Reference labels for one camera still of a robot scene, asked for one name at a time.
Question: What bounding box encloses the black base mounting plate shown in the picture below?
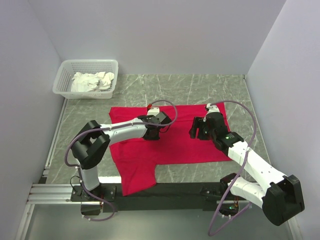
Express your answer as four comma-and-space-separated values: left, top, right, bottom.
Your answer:
70, 182, 247, 216

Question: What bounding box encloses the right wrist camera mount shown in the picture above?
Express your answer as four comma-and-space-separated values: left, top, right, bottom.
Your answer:
205, 103, 220, 114

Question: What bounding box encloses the white t shirt in basket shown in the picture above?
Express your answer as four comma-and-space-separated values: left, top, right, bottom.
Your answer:
70, 71, 115, 93

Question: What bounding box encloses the white plastic laundry basket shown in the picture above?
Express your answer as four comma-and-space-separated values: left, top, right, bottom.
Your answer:
52, 59, 119, 99

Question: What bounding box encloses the red t shirt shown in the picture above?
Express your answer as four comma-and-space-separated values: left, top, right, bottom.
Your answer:
109, 104, 230, 196

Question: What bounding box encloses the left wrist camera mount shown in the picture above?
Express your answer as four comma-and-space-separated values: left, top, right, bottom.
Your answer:
147, 104, 160, 116

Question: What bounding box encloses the aluminium frame rail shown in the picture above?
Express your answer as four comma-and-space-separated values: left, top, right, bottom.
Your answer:
26, 181, 76, 206

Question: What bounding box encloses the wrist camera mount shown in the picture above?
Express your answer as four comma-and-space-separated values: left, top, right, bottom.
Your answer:
147, 104, 160, 116
205, 103, 220, 114

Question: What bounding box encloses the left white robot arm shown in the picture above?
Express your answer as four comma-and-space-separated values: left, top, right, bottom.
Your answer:
64, 111, 176, 201

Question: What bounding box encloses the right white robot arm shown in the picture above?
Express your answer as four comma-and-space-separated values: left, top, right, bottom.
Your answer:
189, 112, 305, 226

